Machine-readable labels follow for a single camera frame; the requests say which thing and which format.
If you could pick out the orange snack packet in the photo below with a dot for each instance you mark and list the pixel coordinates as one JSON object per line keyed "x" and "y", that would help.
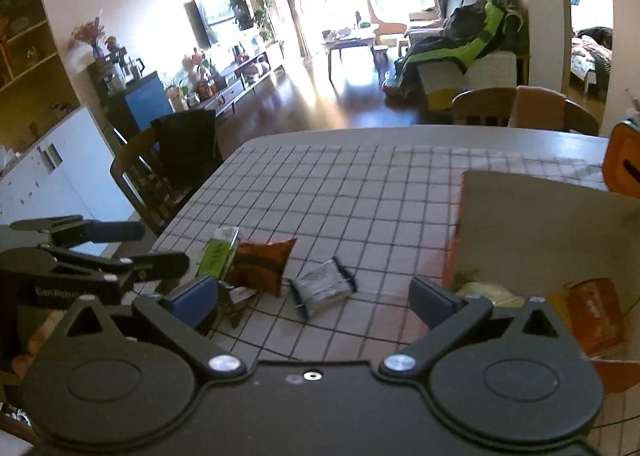
{"x": 592, "y": 313}

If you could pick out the wooden wall shelf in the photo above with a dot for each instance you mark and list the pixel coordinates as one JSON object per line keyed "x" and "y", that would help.
{"x": 30, "y": 61}

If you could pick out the beige cloth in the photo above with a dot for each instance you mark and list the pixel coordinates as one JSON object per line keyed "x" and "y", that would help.
{"x": 537, "y": 106}

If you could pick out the bed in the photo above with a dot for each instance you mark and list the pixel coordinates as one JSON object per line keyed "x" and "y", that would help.
{"x": 592, "y": 56}

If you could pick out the checked tablecloth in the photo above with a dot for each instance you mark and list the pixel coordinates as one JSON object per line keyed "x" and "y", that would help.
{"x": 350, "y": 196}

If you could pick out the blue and black cabinet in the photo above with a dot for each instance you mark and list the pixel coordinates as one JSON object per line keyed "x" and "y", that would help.
{"x": 145, "y": 101}

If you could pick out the vase of red flowers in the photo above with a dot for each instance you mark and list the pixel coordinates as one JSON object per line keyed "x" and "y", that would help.
{"x": 90, "y": 34}

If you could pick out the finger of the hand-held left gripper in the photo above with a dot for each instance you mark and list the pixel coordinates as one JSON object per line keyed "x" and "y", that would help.
{"x": 117, "y": 231}
{"x": 165, "y": 263}

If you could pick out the television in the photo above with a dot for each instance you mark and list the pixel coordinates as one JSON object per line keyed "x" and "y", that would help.
{"x": 217, "y": 16}

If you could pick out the green snack packet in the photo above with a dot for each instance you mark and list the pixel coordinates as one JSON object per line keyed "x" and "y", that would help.
{"x": 217, "y": 253}

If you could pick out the green and black jacket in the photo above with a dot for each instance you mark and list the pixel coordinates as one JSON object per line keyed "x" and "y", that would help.
{"x": 450, "y": 51}

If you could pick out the person's left hand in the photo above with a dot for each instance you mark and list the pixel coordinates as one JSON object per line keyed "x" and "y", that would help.
{"x": 35, "y": 348}

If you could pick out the green house plant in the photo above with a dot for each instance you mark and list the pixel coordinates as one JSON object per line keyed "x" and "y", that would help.
{"x": 262, "y": 11}

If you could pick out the white sofa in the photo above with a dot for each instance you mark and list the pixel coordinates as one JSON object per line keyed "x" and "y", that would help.
{"x": 492, "y": 71}

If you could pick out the dark wooden dining chair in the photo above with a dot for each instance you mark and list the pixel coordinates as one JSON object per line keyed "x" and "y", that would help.
{"x": 135, "y": 186}

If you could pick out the red-brown chips packet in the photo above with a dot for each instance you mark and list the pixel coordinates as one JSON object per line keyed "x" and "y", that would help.
{"x": 260, "y": 263}

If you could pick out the orange cardboard box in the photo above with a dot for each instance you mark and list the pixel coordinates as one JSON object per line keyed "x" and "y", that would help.
{"x": 525, "y": 226}

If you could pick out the arched mirror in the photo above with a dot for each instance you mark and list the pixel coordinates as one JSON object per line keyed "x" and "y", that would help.
{"x": 280, "y": 6}

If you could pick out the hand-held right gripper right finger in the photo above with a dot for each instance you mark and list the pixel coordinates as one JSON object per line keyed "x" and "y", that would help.
{"x": 432, "y": 301}

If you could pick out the wooden coffee table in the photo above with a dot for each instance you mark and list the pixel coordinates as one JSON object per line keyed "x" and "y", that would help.
{"x": 350, "y": 41}

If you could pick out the silver snack packet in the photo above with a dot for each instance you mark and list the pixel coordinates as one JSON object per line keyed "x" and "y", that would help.
{"x": 322, "y": 288}

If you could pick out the white sideboard cabinet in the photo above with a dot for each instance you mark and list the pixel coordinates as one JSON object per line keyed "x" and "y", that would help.
{"x": 60, "y": 171}

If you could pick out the white television cabinet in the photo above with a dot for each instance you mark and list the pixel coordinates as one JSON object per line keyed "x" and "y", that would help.
{"x": 250, "y": 71}

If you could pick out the yellow snack packet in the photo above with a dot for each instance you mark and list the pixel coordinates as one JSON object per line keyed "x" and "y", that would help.
{"x": 487, "y": 293}

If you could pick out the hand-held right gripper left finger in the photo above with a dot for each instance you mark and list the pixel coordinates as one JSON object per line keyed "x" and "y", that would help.
{"x": 192, "y": 298}

